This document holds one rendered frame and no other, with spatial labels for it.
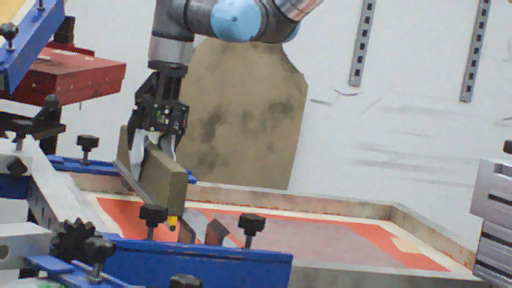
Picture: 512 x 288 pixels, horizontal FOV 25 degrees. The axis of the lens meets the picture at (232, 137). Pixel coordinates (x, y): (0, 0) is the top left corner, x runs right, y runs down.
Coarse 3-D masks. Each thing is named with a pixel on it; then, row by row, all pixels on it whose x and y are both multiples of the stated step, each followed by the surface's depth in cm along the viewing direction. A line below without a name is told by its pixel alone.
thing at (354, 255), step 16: (160, 240) 196; (176, 240) 198; (240, 240) 206; (256, 240) 208; (272, 240) 210; (304, 256) 202; (320, 256) 204; (336, 256) 206; (352, 256) 208; (368, 256) 210; (384, 256) 213; (400, 256) 215; (416, 256) 217
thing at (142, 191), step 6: (114, 162) 215; (120, 162) 215; (120, 168) 210; (126, 168) 210; (126, 174) 205; (132, 180) 201; (132, 186) 199; (138, 186) 196; (138, 192) 195; (144, 192) 192; (144, 198) 191; (150, 198) 188; (156, 204) 185; (186, 210) 186
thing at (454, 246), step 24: (72, 192) 205; (120, 192) 227; (192, 192) 232; (216, 192) 233; (240, 192) 235; (264, 192) 236; (288, 192) 240; (96, 216) 191; (360, 216) 244; (384, 216) 246; (408, 216) 238; (432, 240) 228; (456, 240) 221; (312, 264) 183; (336, 264) 186
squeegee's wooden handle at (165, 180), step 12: (120, 132) 218; (120, 144) 217; (120, 156) 216; (144, 156) 199; (156, 156) 192; (168, 156) 193; (144, 168) 198; (156, 168) 190; (168, 168) 184; (180, 168) 184; (144, 180) 197; (156, 180) 189; (168, 180) 182; (180, 180) 182; (156, 192) 189; (168, 192) 182; (180, 192) 182; (168, 204) 182; (180, 204) 182; (180, 216) 183
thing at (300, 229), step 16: (112, 208) 214; (128, 208) 216; (192, 208) 225; (208, 208) 228; (128, 224) 204; (144, 224) 206; (160, 224) 208; (224, 224) 216; (272, 224) 223; (288, 224) 226; (304, 224) 228; (320, 224) 231; (336, 224) 233; (352, 224) 236; (368, 224) 239; (288, 240) 212; (304, 240) 214; (320, 240) 217; (336, 240) 219; (352, 240) 221; (368, 240) 224; (384, 240) 226
